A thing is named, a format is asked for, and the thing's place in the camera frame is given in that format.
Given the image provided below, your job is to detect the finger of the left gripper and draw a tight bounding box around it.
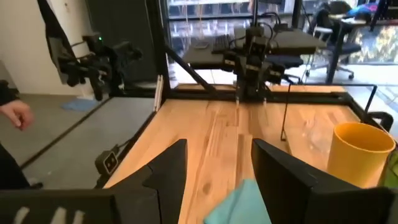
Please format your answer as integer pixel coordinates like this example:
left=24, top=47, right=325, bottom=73
left=252, top=62, right=269, bottom=100
left=236, top=62, right=252, bottom=99

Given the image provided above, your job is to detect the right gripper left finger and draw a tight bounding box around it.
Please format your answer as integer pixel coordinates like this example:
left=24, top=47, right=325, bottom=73
left=0, top=138, right=188, bottom=224

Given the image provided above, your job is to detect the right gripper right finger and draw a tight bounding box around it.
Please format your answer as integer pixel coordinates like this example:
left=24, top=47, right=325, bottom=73
left=251, top=138, right=398, bottom=224

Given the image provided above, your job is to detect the small clear plastic cup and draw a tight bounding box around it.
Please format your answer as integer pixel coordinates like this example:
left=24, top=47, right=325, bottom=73
left=300, top=118, right=330, bottom=156

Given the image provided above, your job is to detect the orange-yellow plastic cup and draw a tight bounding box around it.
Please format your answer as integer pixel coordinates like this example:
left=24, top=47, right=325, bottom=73
left=326, top=121, right=397, bottom=190

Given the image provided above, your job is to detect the tall green plastic cup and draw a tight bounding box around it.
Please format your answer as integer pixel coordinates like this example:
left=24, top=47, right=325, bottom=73
left=384, top=149, right=398, bottom=189

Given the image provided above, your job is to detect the person's forearm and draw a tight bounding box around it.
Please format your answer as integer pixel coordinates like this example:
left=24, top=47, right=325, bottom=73
left=0, top=79, right=19, bottom=106

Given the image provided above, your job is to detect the dark blue chair seat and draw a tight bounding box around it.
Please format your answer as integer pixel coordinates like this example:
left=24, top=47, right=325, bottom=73
left=266, top=54, right=305, bottom=85

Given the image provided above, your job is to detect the grey desk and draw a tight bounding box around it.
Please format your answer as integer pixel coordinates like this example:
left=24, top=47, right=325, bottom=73
left=183, top=29, right=327, bottom=71

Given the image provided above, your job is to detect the black keyboard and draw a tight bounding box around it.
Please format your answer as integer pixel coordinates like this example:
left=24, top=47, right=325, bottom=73
left=212, top=34, right=237, bottom=54

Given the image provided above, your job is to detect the blue cloth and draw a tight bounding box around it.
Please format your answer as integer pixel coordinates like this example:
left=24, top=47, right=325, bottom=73
left=203, top=178, right=273, bottom=224

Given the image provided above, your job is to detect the black office chair with armrests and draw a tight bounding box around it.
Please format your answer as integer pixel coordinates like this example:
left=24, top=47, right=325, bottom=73
left=306, top=1, right=363, bottom=84

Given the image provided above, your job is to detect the dark background table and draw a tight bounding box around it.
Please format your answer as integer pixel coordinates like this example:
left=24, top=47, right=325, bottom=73
left=329, top=12, right=398, bottom=32

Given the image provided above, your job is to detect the blue and pink bag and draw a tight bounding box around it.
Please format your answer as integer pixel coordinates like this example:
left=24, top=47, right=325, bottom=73
left=346, top=3, right=379, bottom=19

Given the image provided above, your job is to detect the pale blue rag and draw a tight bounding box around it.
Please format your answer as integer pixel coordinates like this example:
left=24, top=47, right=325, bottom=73
left=60, top=98, right=100, bottom=112

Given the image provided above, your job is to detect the person's leg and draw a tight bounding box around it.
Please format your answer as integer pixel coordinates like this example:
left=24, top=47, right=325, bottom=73
left=0, top=142, right=44, bottom=190

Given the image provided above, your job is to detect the person's hand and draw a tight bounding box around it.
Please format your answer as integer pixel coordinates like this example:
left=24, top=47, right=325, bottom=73
left=0, top=99, right=34, bottom=131

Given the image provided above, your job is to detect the dark slanted stand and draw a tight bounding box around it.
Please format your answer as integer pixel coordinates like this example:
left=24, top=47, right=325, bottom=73
left=37, top=0, right=68, bottom=85

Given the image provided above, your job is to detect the small grey camera box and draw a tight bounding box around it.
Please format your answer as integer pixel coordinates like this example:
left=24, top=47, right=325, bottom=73
left=95, top=149, right=119, bottom=175

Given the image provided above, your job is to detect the silver metal bracket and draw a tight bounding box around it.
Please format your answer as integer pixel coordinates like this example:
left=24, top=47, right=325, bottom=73
left=154, top=74, right=165, bottom=112

